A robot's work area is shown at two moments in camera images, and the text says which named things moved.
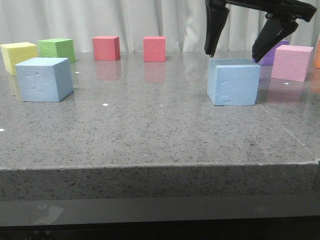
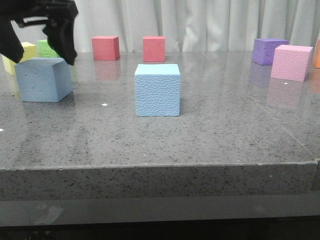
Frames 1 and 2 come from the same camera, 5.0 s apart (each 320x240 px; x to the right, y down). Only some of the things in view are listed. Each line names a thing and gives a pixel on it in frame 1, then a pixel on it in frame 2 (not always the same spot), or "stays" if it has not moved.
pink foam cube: [291, 62] stays
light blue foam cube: [45, 79] stays
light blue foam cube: [233, 82] → [157, 90]
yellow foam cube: [16, 53] stays
